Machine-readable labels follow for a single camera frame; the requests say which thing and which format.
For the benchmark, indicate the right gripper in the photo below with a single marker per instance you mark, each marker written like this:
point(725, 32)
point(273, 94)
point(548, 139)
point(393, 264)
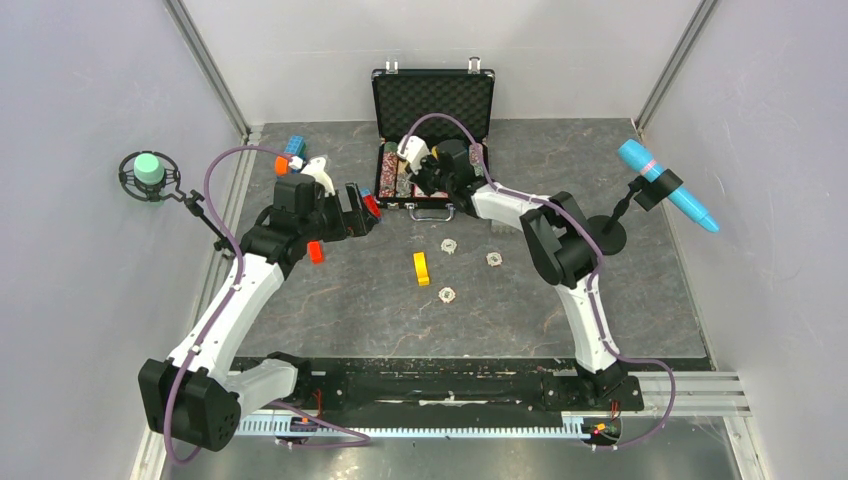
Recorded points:
point(426, 161)

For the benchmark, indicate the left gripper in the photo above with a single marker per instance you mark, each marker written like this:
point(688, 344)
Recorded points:
point(357, 222)

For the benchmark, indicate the black poker chip case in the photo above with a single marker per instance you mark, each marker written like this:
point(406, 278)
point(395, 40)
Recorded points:
point(401, 97)

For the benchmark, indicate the white 1 poker chip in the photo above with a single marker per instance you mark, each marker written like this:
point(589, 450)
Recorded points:
point(448, 246)

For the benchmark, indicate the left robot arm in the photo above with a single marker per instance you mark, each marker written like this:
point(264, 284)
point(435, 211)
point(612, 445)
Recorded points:
point(192, 396)

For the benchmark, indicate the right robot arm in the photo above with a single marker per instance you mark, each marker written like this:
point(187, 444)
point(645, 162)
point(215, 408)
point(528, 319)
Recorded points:
point(562, 251)

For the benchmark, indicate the red blue lego block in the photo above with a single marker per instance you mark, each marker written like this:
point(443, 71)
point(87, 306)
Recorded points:
point(370, 202)

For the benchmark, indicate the orange block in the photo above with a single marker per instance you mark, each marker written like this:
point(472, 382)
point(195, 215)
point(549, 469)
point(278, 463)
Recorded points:
point(315, 252)

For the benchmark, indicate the yellow arch block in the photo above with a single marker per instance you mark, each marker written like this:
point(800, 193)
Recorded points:
point(421, 269)

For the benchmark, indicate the blue grey lego block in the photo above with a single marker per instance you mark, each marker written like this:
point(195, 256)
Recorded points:
point(500, 228)

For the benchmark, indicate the blue orange toy car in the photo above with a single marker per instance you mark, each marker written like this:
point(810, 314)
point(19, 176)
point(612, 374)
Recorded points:
point(291, 149)

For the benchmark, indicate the red 100 poker chip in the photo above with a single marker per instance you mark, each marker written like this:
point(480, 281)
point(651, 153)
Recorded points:
point(493, 259)

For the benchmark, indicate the red poker chip near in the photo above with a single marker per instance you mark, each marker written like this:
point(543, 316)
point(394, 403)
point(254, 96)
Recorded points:
point(447, 295)

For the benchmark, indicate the blue microphone on stand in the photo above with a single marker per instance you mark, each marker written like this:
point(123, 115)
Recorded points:
point(653, 184)

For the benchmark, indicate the green microphone on stand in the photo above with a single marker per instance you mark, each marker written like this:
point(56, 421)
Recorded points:
point(153, 177)

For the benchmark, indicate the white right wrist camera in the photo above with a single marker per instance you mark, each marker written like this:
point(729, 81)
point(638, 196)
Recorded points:
point(413, 150)

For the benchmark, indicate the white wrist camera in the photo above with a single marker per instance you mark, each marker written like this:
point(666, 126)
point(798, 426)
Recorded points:
point(413, 150)
point(315, 167)

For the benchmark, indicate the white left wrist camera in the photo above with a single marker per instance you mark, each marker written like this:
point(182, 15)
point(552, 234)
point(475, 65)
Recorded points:
point(315, 167)

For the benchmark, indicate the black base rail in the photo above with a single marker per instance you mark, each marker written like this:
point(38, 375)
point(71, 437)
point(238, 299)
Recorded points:
point(445, 392)

